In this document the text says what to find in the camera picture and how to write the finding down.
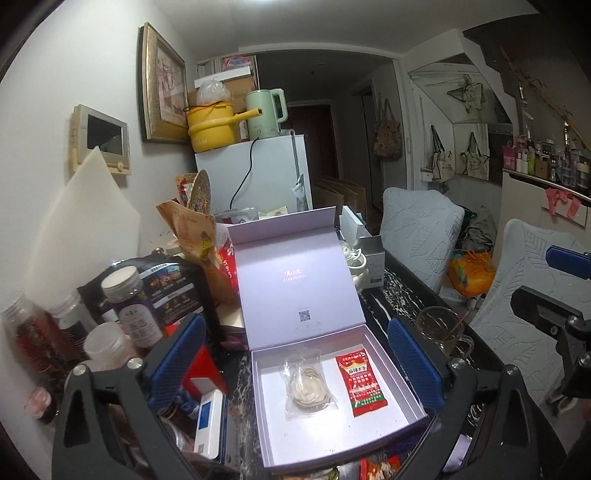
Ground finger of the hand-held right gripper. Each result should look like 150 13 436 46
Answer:
510 285 584 344
545 244 591 280

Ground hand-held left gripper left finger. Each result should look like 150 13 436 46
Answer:
51 314 208 480

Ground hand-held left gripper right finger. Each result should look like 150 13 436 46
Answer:
387 315 568 480

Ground lavender gift box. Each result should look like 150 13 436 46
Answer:
228 207 430 476

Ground clear packet with white coil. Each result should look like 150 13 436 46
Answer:
281 352 339 421

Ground red box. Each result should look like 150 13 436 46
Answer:
164 323 228 398

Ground glass mug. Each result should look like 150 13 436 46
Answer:
416 306 476 366

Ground pink bow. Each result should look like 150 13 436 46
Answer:
545 187 581 219

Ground white and blue box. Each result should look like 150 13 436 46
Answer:
193 388 225 461

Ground clear jar with pale lid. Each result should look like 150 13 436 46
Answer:
84 322 140 372

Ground black printed bag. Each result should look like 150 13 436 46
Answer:
78 255 209 334

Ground jar with purple label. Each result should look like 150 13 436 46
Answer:
100 267 165 348

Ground orange bag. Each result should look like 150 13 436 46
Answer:
449 251 498 299

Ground dark green bag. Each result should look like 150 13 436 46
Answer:
459 208 498 253

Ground row of bottles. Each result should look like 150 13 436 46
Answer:
515 134 591 188

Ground red patterned snack packet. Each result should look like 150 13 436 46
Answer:
360 456 402 480

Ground white and grey box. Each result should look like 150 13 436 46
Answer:
358 235 387 289

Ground white teapot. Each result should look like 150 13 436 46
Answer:
339 240 370 290

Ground pink gift bag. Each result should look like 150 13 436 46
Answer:
501 141 520 172

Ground brown paper snack bag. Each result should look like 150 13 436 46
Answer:
156 200 241 306

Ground beige tote bag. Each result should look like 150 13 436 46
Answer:
429 124 456 182
455 131 490 181

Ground white open box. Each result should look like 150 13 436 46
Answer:
339 205 370 241

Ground white cutting board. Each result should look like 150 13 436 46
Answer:
23 147 141 308

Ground round speckled snack disc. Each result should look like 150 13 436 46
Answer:
186 170 213 216

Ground brown paper bags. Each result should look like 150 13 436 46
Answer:
311 178 368 219

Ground star shaped hanging bag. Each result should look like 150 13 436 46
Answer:
445 74 484 114

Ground silver green pouch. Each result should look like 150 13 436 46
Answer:
292 174 311 213

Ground white fridge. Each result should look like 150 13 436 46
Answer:
194 134 309 219

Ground floral tote bag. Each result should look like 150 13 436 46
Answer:
372 99 405 161

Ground yellow pot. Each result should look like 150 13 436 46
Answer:
186 102 262 153

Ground dark red door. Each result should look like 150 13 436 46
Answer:
286 104 341 185

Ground green electric kettle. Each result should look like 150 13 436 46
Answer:
245 88 288 140

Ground clear plastic bag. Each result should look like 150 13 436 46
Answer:
196 79 232 107

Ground cardboard box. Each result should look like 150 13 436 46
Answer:
187 76 257 112

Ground gold framed picture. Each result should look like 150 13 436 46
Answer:
139 22 188 143

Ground white flat box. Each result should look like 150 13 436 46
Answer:
196 58 254 80

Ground black power cord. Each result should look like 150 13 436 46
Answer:
229 137 259 212

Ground beige wall intercom panel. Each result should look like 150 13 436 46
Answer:
69 104 131 177

